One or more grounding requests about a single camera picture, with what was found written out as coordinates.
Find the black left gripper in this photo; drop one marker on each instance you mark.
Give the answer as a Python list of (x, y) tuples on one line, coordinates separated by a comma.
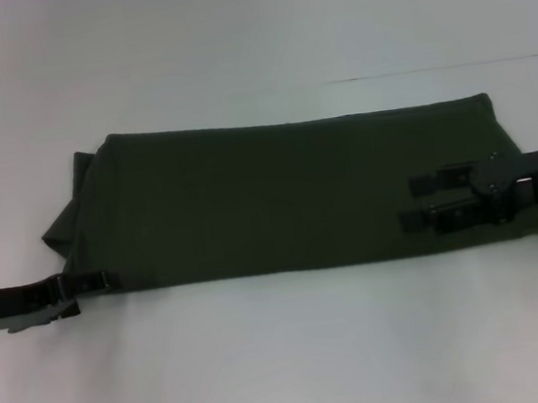
[(8, 301)]

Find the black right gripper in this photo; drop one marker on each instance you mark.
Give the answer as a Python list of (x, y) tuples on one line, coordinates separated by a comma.
[(528, 177)]

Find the dark green FREE T-shirt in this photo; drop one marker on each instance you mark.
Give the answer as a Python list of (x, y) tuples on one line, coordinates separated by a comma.
[(273, 196)]

